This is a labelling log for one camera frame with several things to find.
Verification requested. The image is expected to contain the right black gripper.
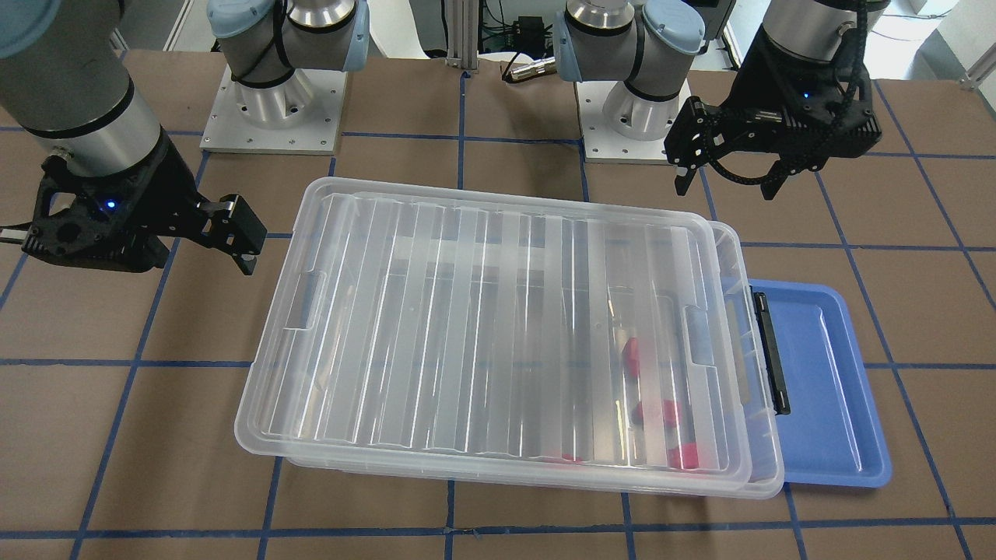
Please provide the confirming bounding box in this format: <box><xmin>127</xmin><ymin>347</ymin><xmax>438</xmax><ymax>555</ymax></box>
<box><xmin>20</xmin><ymin>132</ymin><xmax>268</xmax><ymax>276</ymax></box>

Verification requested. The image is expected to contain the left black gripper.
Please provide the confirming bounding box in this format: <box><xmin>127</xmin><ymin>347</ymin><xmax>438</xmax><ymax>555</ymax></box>
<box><xmin>665</xmin><ymin>31</ymin><xmax>883</xmax><ymax>201</ymax></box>

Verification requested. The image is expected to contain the clear plastic box lid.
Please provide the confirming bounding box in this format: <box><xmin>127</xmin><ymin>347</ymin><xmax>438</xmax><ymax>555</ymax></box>
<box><xmin>233</xmin><ymin>177</ymin><xmax>757</xmax><ymax>488</ymax></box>

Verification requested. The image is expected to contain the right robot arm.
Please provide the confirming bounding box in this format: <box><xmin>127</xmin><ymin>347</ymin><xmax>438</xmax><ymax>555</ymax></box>
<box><xmin>2</xmin><ymin>1</ymin><xmax>370</xmax><ymax>275</ymax></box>

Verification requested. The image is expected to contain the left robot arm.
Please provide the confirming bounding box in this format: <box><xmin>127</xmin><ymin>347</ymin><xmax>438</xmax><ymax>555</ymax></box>
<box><xmin>552</xmin><ymin>1</ymin><xmax>887</xmax><ymax>201</ymax></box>

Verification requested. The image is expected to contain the red block upper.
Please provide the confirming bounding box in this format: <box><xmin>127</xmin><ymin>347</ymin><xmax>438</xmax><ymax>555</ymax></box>
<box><xmin>620</xmin><ymin>337</ymin><xmax>640</xmax><ymax>380</ymax></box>

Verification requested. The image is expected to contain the red block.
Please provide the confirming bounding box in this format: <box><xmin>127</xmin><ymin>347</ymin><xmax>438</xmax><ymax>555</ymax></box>
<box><xmin>632</xmin><ymin>398</ymin><xmax>682</xmax><ymax>429</ymax></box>
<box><xmin>668</xmin><ymin>442</ymin><xmax>700</xmax><ymax>471</ymax></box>
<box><xmin>620</xmin><ymin>337</ymin><xmax>640</xmax><ymax>380</ymax></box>

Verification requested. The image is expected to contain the clear plastic storage box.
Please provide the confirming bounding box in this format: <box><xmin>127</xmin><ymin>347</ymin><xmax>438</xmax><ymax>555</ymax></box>
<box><xmin>280</xmin><ymin>221</ymin><xmax>785</xmax><ymax>500</ymax></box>

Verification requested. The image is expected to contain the red block middle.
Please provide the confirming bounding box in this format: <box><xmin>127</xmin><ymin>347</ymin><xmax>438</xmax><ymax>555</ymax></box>
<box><xmin>632</xmin><ymin>398</ymin><xmax>682</xmax><ymax>429</ymax></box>

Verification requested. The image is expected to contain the blue plastic tray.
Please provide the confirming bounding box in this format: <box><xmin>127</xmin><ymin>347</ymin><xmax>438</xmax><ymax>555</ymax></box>
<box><xmin>750</xmin><ymin>279</ymin><xmax>893</xmax><ymax>488</ymax></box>

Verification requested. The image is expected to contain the red block front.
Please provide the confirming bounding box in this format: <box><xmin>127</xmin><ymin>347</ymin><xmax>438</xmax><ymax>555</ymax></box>
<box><xmin>668</xmin><ymin>442</ymin><xmax>700</xmax><ymax>471</ymax></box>

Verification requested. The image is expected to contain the white chair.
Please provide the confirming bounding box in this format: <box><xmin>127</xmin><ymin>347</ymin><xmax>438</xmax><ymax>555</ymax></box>
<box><xmin>367</xmin><ymin>0</ymin><xmax>428</xmax><ymax>60</ymax></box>

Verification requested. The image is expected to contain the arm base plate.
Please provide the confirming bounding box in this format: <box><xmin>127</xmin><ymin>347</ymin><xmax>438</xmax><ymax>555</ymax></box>
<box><xmin>200</xmin><ymin>68</ymin><xmax>349</xmax><ymax>156</ymax></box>
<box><xmin>575</xmin><ymin>81</ymin><xmax>690</xmax><ymax>164</ymax></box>

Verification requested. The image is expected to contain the black box latch handle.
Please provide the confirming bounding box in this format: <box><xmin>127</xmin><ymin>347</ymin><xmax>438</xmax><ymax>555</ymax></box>
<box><xmin>751</xmin><ymin>289</ymin><xmax>792</xmax><ymax>415</ymax></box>

